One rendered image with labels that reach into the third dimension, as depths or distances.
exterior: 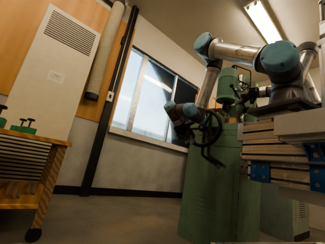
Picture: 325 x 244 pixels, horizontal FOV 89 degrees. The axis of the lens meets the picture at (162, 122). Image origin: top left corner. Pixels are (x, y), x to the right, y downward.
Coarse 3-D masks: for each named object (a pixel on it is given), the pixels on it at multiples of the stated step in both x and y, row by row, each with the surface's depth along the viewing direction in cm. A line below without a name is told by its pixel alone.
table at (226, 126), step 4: (196, 124) 148; (212, 124) 127; (216, 124) 124; (224, 124) 130; (228, 124) 128; (232, 124) 126; (236, 124) 124; (212, 128) 130; (216, 128) 128; (224, 128) 129; (228, 128) 127; (232, 128) 125; (236, 128) 123
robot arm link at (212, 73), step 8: (208, 64) 104; (216, 64) 101; (208, 72) 103; (216, 72) 102; (208, 80) 102; (208, 88) 101; (200, 96) 102; (208, 96) 101; (200, 104) 100; (200, 112) 100; (192, 120) 99; (200, 120) 100
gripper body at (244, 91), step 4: (248, 88) 119; (252, 88) 118; (256, 88) 115; (240, 92) 122; (244, 92) 120; (248, 92) 120; (252, 92) 117; (256, 92) 116; (240, 96) 123; (244, 96) 121; (248, 96) 120; (252, 96) 121
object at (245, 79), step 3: (246, 75) 168; (243, 78) 168; (246, 78) 167; (243, 81) 167; (246, 81) 166; (249, 81) 173; (243, 84) 166; (246, 87) 165; (240, 108) 161; (240, 111) 160; (240, 114) 159
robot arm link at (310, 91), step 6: (306, 78) 110; (306, 84) 109; (312, 84) 108; (306, 90) 109; (312, 90) 107; (306, 96) 109; (312, 96) 107; (318, 96) 106; (312, 102) 106; (318, 102) 104
